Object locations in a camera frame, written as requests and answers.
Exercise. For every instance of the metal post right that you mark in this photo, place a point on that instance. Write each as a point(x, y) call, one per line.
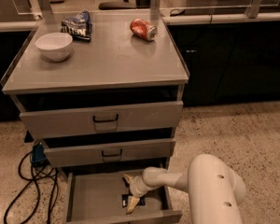
point(252, 10)

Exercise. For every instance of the black top drawer handle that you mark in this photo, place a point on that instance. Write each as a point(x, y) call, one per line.
point(113, 119)

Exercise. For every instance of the blue power adapter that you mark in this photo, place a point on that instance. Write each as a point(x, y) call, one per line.
point(38, 157)

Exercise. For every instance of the grey middle drawer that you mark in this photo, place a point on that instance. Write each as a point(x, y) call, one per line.
point(91, 154)

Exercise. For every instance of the dark rxbar blueberry wrapper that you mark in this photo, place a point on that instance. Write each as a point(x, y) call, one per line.
point(141, 201)

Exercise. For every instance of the black middle drawer handle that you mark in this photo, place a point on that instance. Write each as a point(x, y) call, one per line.
point(110, 153)

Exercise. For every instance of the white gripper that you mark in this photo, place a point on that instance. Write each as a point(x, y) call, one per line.
point(136, 187)

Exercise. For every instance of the white ceramic bowl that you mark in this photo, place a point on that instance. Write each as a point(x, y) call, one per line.
point(55, 46)

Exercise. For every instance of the red soda can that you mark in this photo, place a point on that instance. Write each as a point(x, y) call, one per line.
point(143, 29)

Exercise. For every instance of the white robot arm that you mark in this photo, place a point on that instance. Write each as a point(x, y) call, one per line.
point(215, 190)

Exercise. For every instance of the blue chip bag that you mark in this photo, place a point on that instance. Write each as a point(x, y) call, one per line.
point(78, 26)

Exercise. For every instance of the grey bottom drawer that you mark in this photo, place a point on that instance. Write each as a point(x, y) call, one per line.
point(94, 197)

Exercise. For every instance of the grey drawer cabinet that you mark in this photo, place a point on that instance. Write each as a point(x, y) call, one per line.
point(115, 68)

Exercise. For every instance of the black drawer handle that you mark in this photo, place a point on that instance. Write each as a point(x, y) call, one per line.
point(110, 153)
point(113, 119)

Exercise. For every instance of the grey drawer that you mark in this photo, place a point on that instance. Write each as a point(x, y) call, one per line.
point(78, 121)
point(91, 154)
point(94, 197)

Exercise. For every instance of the grey top drawer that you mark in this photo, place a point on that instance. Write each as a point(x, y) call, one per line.
point(78, 121)

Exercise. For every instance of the dark low cabinet right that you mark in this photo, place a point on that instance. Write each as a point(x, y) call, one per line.
point(230, 62)

